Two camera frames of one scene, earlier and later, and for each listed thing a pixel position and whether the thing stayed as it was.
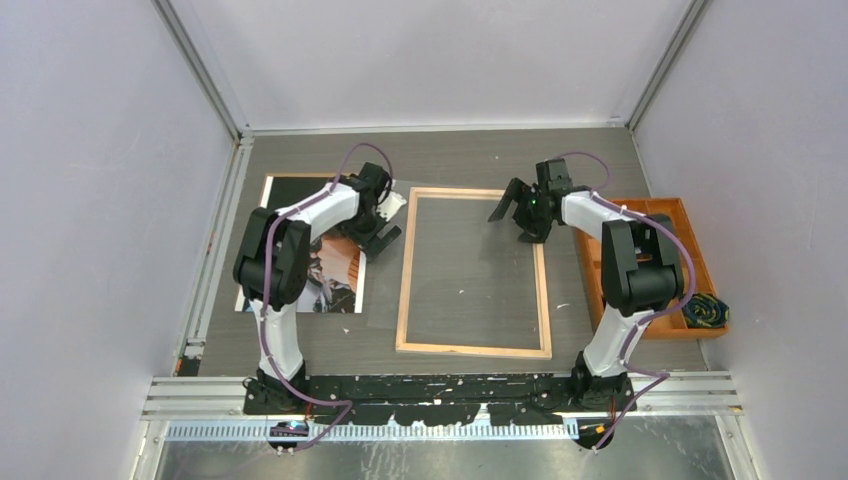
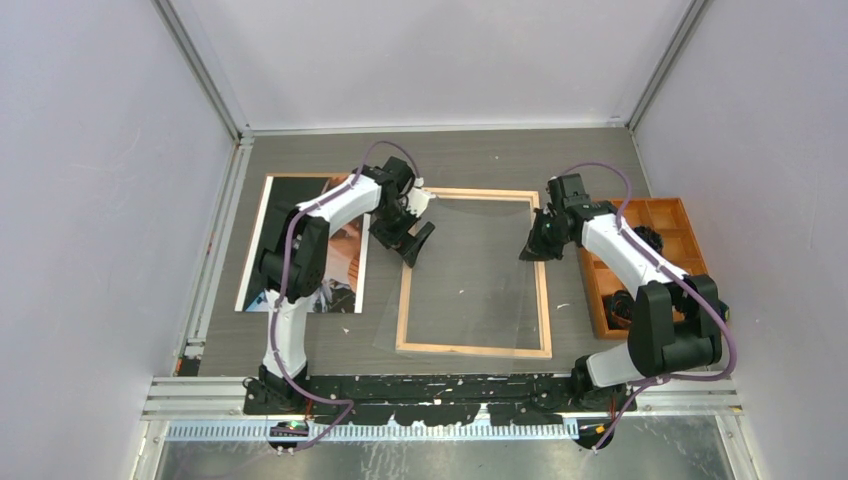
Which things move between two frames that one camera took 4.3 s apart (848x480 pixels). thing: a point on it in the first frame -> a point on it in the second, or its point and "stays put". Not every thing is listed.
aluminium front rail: (704, 395) stays put
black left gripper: (372, 247) -> (394, 240)
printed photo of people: (336, 281) stays put
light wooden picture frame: (545, 350) stays put
